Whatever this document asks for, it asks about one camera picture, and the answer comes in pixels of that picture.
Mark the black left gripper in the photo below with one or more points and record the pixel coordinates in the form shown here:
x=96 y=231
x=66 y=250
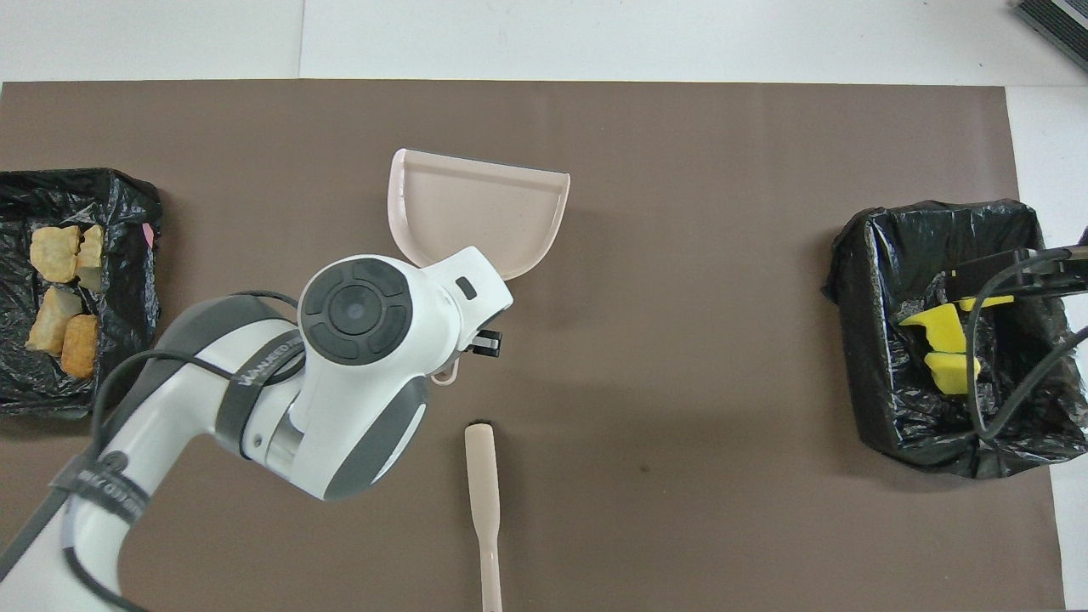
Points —
x=486 y=343

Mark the beige plastic dustpan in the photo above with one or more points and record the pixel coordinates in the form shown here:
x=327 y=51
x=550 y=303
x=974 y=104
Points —
x=476 y=212

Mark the beige hand brush black bristles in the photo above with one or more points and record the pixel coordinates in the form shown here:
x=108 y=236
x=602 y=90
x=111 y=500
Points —
x=483 y=484

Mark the orange striped bread piece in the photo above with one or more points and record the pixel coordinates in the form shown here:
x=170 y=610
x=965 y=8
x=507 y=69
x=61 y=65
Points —
x=91 y=259

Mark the brown oval fried nugget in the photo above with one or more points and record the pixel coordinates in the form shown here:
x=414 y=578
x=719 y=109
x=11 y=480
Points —
x=80 y=347

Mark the pale dumpling piece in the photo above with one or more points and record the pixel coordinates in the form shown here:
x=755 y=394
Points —
x=51 y=321
x=55 y=253

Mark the notched yellow sponge piece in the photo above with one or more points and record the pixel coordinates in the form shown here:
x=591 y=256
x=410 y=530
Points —
x=935 y=327

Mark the green and yellow sponge piece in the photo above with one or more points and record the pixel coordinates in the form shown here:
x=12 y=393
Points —
x=948 y=374

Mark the small yellow sponge piece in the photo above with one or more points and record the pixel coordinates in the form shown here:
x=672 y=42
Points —
x=999 y=302

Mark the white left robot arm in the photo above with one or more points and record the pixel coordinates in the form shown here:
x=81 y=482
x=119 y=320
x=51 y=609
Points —
x=340 y=391

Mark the bin with black bag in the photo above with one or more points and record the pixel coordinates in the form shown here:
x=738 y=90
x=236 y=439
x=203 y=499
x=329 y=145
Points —
x=1028 y=399
x=127 y=280

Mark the brown table mat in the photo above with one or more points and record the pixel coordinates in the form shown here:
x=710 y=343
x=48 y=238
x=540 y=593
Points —
x=680 y=136

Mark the dark ribbed device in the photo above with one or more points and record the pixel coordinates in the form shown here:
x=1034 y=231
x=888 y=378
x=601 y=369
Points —
x=1058 y=19

